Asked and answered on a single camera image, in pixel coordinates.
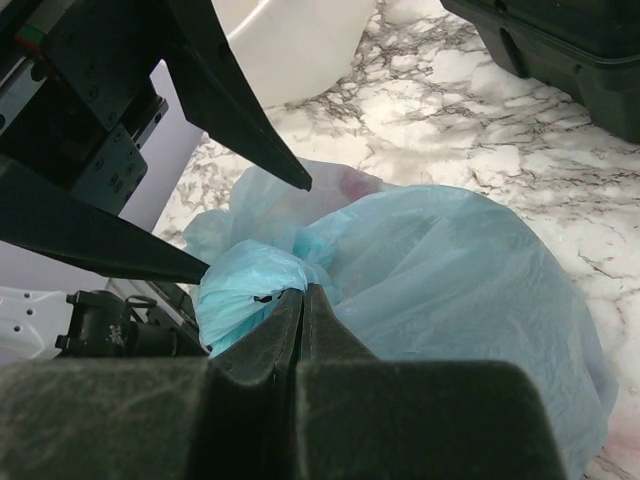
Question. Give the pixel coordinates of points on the light blue plastic bag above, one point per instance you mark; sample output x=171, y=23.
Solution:
x=427, y=272

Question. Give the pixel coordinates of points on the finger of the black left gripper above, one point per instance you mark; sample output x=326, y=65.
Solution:
x=215, y=95
x=39, y=217

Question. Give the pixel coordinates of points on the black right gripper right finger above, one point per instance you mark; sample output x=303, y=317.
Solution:
x=358, y=417

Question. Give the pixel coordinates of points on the white plastic basket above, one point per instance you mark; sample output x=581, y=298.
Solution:
x=293, y=50

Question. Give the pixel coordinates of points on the black plastic toolbox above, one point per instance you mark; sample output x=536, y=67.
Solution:
x=587, y=49

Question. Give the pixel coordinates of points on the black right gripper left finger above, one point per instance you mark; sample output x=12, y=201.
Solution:
x=155, y=418

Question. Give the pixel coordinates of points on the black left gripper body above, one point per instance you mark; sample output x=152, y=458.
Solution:
x=87, y=108

